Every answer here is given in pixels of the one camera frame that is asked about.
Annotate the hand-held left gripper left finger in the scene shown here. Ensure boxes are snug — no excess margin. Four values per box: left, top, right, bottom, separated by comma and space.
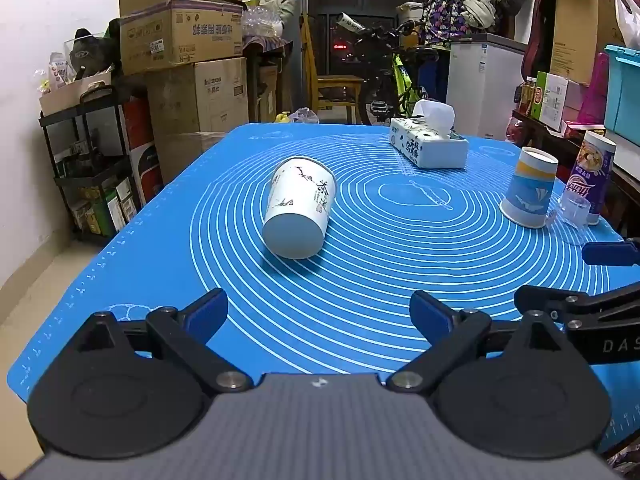
74, 288, 254, 395

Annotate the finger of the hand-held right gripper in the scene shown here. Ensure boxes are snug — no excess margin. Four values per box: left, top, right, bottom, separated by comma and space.
514, 280, 640, 329
582, 241, 640, 267

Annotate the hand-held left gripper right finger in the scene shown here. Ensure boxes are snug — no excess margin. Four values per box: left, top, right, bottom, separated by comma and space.
385, 289, 567, 395

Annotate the white paper cup ink print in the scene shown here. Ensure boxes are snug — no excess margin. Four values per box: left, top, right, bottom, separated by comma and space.
262, 155, 337, 260

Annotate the small clear plastic cup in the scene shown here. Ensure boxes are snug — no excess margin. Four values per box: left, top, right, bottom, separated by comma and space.
554, 193, 594, 227

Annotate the blue white paper cup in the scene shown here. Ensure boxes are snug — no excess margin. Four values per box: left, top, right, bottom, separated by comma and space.
499, 146, 559, 230

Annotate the blue silicone baking mat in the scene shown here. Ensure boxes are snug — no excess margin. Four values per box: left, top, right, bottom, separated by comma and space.
7, 122, 640, 462

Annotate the purple cylindrical canister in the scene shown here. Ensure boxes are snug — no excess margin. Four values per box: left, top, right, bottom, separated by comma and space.
563, 130, 617, 226

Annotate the plain cardboard box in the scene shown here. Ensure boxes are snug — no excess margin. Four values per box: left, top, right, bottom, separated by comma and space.
159, 130, 229, 184

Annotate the teal storage bin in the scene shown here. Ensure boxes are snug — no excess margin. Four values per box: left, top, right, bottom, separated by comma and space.
603, 44, 640, 147

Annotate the pink bag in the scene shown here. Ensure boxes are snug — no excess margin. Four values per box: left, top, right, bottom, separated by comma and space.
579, 52, 609, 126

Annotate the green white carton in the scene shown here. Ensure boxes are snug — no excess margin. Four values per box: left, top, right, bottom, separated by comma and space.
530, 70, 569, 131

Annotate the white tissue box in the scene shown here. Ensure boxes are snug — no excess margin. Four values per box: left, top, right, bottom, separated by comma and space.
388, 99, 470, 170

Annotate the red white carton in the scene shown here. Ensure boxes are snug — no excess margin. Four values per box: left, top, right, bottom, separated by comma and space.
121, 94, 164, 207

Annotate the drink bottle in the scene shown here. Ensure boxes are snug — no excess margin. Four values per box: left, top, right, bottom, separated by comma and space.
518, 76, 537, 116

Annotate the black metal shelf rack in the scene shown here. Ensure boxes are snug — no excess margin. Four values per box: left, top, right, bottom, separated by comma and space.
38, 91, 152, 248

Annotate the white chest freezer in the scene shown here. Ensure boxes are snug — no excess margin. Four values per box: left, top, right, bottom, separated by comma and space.
446, 33, 526, 139

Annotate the large brown cardboard box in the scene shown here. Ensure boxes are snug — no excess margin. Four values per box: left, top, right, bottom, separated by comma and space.
144, 57, 250, 134

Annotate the tall cardboard box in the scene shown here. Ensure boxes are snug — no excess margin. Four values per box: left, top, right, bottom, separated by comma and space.
549, 0, 626, 86

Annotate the red instrument bag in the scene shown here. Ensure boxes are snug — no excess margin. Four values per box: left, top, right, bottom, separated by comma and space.
521, 0, 561, 81

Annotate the white plastic bag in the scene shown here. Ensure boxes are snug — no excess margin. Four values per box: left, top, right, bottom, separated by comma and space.
614, 0, 640, 51

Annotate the black bicycle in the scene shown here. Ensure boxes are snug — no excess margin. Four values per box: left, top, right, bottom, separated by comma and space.
334, 12, 452, 127

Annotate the wooden chair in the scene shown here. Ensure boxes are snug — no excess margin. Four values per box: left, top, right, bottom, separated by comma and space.
299, 12, 366, 124

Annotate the shallow cardboard tray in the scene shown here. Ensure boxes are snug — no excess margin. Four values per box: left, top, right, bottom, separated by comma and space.
38, 70, 114, 117

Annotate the grey green cloth bundle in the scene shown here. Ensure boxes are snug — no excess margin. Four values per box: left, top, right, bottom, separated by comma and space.
462, 0, 497, 31

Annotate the open cardboard box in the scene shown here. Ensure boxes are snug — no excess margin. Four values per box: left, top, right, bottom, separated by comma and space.
118, 0, 246, 77

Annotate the dark plush bag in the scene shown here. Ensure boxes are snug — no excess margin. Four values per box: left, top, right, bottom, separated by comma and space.
66, 27, 121, 82

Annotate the floral print bag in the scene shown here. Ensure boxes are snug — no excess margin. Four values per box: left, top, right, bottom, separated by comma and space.
421, 0, 469, 44

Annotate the clear plastic wrap pile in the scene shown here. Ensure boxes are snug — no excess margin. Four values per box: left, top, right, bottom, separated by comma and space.
242, 2, 286, 41

